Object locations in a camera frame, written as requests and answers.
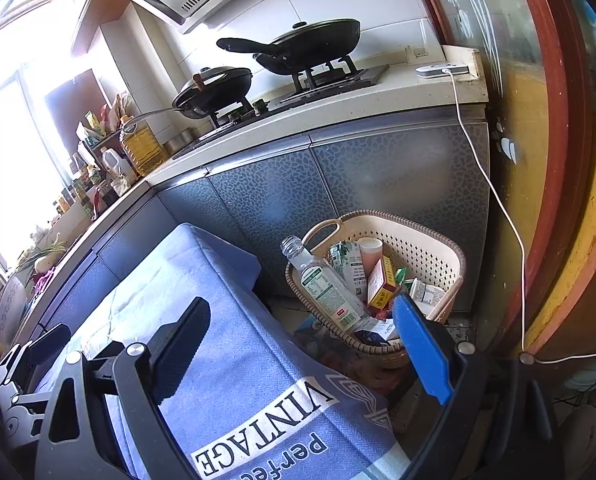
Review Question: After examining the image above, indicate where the white charging device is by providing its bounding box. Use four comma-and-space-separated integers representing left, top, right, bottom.
416, 62, 471, 80

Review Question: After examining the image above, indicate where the grey kitchen cabinet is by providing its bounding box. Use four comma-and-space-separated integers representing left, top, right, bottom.
8, 45, 491, 361

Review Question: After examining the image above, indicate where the black wok with long handle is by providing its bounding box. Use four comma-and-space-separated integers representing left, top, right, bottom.
120, 66, 255, 128

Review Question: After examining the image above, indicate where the yellow cooking oil bottle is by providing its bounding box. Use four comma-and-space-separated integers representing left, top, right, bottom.
119, 115, 166, 177

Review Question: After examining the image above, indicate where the pile of food packets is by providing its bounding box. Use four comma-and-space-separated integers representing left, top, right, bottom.
75, 92, 139, 148

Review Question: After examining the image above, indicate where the green white drink carton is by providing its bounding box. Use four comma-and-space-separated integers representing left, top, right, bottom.
328, 241, 366, 301

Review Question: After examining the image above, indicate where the white plastic jug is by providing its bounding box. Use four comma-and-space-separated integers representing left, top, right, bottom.
100, 147, 138, 196

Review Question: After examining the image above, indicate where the blue printed tablecloth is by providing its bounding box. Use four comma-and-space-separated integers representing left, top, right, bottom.
28, 222, 411, 480

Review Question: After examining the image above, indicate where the wooden door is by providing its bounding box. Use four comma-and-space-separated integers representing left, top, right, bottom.
410, 0, 596, 361

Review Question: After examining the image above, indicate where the purple plastic bag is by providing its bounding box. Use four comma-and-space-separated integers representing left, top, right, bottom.
33, 270, 56, 296

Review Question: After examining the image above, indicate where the small steel pot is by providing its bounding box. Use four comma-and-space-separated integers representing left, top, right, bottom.
164, 127, 195, 155

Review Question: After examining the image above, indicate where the pink paper cup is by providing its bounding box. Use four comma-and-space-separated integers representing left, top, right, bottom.
358, 237, 385, 273

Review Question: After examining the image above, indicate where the kitchen window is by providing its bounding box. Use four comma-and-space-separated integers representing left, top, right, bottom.
0, 60, 79, 261

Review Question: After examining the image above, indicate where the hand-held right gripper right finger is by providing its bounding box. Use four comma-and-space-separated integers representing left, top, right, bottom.
393, 292, 561, 480

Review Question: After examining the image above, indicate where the cluster of condiment bottles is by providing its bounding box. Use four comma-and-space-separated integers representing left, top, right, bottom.
53, 160, 114, 221

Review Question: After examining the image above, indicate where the clear plastic bottle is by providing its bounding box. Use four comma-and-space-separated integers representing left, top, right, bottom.
280, 234, 371, 333

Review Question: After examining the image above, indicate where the yellow box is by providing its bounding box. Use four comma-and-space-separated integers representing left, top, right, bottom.
367, 255, 403, 311

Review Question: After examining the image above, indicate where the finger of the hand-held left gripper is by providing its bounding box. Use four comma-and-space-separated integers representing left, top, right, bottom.
0, 392, 54, 453
0, 323, 72, 396

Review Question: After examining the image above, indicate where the black frying pan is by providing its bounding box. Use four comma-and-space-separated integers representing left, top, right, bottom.
216, 18, 362, 76

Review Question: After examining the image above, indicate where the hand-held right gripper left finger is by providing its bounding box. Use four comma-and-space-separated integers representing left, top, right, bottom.
34, 296, 212, 480

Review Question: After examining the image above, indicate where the white green milk carton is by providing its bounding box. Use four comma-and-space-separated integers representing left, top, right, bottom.
408, 277, 448, 311

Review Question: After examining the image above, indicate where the gas stove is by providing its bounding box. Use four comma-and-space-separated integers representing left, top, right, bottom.
173, 62, 391, 158

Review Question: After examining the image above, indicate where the white cable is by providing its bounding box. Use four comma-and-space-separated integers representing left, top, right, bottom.
448, 69, 596, 366

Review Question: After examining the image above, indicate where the beige plastic basket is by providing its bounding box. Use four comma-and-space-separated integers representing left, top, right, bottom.
285, 210, 467, 370

